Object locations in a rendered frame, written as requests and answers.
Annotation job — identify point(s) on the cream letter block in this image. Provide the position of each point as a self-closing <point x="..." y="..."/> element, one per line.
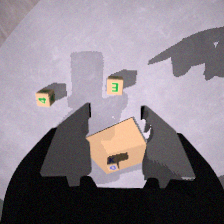
<point x="115" y="85"/>
<point x="45" y="97"/>
<point x="112" y="163"/>

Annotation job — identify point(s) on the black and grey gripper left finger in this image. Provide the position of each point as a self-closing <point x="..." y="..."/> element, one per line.
<point x="57" y="161"/>

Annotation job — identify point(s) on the peach flat mat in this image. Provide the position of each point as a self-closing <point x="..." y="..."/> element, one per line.
<point x="123" y="140"/>

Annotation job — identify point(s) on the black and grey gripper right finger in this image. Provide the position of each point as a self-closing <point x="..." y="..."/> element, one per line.
<point x="176" y="163"/>

